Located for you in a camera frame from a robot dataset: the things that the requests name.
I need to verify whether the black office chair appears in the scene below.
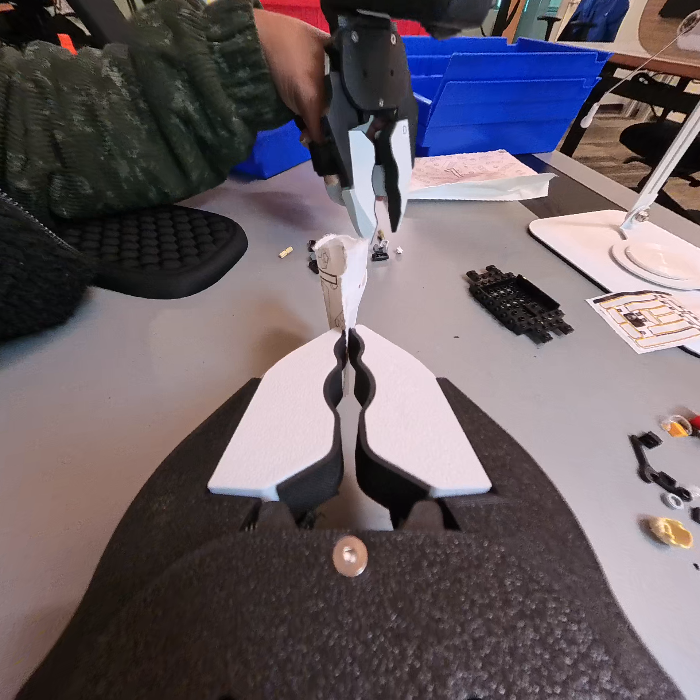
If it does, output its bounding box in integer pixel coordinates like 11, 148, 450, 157
618, 71, 700, 165

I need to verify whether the tan toy hair piece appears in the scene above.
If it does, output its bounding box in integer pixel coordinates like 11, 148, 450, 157
640, 515, 694, 548

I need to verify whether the cluster of grey tan bricks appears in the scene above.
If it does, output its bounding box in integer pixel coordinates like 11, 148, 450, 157
279, 230, 407, 263

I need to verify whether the grey desk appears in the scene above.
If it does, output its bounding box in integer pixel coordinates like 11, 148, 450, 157
0, 150, 700, 700

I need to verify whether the opened printed paper bag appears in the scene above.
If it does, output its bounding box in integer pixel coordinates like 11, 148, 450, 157
407, 149, 557, 202

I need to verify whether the small white paper bag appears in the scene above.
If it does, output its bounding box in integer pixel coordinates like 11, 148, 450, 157
311, 234, 370, 396

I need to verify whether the cluster of black yellow bricks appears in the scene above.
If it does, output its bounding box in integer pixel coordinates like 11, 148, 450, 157
629, 413, 700, 524

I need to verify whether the blue jacket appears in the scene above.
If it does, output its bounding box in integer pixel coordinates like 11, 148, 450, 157
569, 0, 631, 42

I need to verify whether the wood-top background desk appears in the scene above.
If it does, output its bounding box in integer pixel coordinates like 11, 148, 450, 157
558, 41, 700, 158

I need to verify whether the black toy chassis plate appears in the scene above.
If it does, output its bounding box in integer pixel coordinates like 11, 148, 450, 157
466, 265, 575, 344

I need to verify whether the person's left hand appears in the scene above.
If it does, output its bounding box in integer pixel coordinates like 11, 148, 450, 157
254, 10, 334, 144

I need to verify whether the blue plastic bin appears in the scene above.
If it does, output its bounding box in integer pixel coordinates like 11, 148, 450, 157
402, 35, 613, 159
232, 120, 314, 181

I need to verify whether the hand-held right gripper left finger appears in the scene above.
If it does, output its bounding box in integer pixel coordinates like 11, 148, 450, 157
207, 327, 350, 529

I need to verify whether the black honeycomb cushion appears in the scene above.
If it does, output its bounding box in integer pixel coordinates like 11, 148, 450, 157
55, 203, 249, 299

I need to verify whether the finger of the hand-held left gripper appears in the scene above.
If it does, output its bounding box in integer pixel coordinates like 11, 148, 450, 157
376, 117, 414, 234
345, 123, 379, 239

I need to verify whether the yellow black sticker sheet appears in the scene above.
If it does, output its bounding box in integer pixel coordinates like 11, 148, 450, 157
586, 290, 700, 355

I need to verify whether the white book stand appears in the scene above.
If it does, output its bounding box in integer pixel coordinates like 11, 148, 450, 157
528, 11, 700, 356

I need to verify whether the red plastic bin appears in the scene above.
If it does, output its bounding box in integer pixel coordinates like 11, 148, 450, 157
261, 0, 434, 37

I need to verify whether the person's left forearm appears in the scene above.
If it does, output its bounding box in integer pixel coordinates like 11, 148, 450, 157
0, 0, 292, 219

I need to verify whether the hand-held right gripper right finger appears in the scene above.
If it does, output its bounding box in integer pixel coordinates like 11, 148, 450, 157
349, 324, 493, 529

